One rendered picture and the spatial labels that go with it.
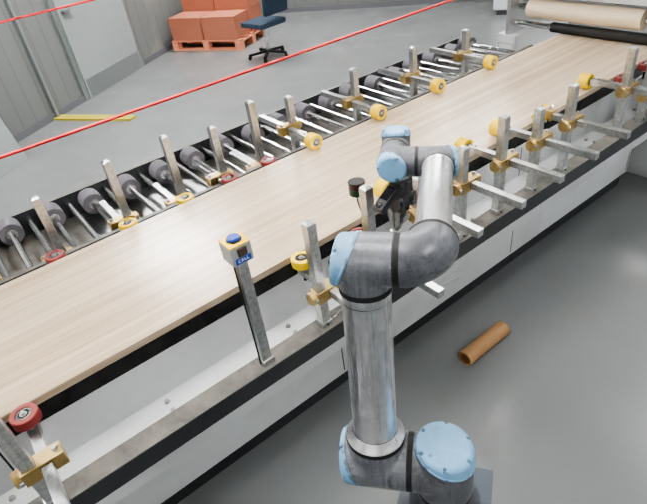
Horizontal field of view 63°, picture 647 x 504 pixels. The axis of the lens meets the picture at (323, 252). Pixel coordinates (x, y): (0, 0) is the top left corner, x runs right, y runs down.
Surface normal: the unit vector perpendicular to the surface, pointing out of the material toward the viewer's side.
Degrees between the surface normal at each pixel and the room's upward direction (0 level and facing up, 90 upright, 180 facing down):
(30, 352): 0
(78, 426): 90
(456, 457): 5
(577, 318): 0
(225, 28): 90
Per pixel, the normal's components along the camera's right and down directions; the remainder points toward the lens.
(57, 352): -0.12, -0.80
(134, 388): 0.61, 0.40
